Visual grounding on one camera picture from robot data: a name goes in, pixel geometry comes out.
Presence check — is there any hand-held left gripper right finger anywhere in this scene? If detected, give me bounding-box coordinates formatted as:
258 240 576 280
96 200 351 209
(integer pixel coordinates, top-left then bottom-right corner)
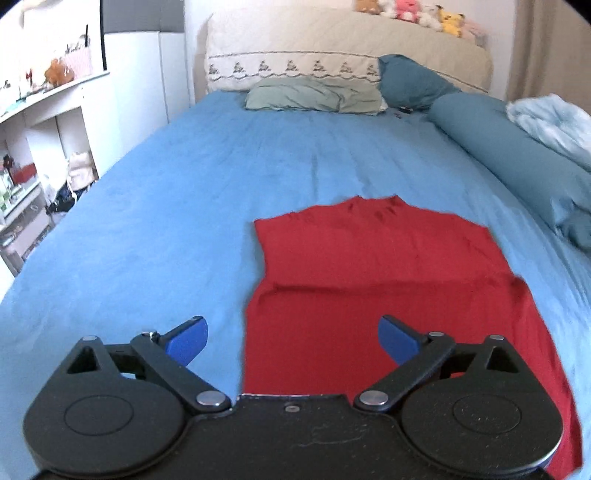
353 315 533 412

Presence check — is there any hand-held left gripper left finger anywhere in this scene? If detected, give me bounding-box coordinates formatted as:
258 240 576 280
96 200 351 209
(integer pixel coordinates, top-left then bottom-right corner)
60 316 232 415

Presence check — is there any red sleeveless top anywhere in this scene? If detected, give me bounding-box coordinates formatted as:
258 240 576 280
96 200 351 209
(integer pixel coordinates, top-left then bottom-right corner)
242 195 583 480

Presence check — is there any bed with blue sheet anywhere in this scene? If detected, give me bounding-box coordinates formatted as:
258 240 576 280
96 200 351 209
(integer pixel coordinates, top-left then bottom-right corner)
0 88 591 480

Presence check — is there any beige bag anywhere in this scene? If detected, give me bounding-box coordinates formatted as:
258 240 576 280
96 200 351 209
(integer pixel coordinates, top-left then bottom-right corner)
67 151 99 190

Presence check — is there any teal rolled duvet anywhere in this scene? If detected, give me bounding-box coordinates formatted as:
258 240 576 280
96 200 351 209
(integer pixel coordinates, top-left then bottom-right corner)
425 92 591 252

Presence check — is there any teal pillow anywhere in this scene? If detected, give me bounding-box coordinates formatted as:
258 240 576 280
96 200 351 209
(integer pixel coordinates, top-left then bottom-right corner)
379 54 462 112

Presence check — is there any sage green pillow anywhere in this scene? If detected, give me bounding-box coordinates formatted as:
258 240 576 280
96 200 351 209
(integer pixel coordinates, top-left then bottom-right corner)
245 76 389 116

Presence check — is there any white shelf unit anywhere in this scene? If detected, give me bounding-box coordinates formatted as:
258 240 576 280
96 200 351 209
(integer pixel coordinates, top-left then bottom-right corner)
0 69 114 278

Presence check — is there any white wardrobe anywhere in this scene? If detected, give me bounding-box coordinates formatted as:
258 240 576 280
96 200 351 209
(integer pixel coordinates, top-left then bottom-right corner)
102 30 192 144

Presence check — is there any light blue blanket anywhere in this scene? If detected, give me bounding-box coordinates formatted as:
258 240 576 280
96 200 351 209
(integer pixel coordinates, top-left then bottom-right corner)
505 95 591 172

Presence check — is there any orange-brown plush toy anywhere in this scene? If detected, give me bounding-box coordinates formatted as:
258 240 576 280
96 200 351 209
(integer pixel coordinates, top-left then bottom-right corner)
45 59 75 88

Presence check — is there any pink basket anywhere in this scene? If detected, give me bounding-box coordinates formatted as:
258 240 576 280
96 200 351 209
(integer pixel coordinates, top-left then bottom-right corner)
65 46 94 78

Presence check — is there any yellow plush toy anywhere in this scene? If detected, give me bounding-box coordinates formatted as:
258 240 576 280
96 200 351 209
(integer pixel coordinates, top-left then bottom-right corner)
436 6 466 36

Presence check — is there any white plush toy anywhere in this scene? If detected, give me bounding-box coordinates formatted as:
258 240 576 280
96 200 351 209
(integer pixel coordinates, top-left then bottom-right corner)
418 4 443 29

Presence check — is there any beige curtain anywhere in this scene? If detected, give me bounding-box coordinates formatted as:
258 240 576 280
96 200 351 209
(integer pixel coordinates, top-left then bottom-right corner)
505 0 591 103

